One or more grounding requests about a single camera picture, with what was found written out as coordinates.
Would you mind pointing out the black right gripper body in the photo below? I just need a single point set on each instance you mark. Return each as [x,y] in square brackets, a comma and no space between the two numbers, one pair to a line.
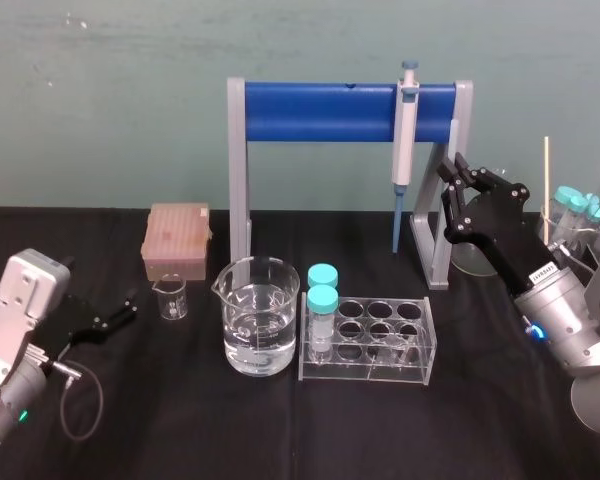
[500,220]

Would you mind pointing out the glass beaker holding tubes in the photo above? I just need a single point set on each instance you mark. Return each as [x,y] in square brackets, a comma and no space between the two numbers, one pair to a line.
[555,235]

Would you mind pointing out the grey pipette with blue tip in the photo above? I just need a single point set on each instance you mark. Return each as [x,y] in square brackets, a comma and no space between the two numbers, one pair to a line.
[405,150]

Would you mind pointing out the pale thin stirring rod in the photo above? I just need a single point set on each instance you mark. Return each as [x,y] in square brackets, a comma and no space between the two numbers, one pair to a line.
[546,190]

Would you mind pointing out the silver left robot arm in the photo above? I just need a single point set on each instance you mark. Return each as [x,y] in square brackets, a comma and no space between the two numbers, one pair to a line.
[15,320]

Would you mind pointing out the clear acrylic tube rack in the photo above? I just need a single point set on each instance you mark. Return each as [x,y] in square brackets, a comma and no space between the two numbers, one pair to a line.
[380,350]

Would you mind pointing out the small empty glass beaker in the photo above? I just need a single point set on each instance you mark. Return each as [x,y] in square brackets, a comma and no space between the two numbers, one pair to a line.
[171,300]

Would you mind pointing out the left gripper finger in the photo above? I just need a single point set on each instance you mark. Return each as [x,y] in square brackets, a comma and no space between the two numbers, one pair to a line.
[115,325]
[125,299]

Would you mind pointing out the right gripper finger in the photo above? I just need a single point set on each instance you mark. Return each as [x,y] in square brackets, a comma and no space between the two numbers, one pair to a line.
[480,177]
[452,190]

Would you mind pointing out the translucent pipette tip box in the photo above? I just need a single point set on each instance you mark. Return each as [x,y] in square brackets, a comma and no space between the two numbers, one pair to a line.
[176,235]

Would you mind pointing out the large glass beaker with water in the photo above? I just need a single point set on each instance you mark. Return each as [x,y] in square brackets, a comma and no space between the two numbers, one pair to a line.
[260,330]

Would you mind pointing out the black table cloth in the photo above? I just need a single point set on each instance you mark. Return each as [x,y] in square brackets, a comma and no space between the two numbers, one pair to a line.
[180,425]

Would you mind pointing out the blue and grey pipette stand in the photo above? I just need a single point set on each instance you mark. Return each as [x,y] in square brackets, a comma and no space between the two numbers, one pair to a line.
[320,112]

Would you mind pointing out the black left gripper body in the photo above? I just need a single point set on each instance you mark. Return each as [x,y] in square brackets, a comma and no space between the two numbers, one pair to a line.
[62,327]

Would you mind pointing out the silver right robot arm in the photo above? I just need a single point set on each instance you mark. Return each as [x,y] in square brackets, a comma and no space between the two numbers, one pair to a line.
[570,320]

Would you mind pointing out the teal capped sample tube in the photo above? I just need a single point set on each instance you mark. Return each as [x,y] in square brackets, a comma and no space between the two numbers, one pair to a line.
[579,205]
[323,274]
[322,310]
[562,202]
[597,210]

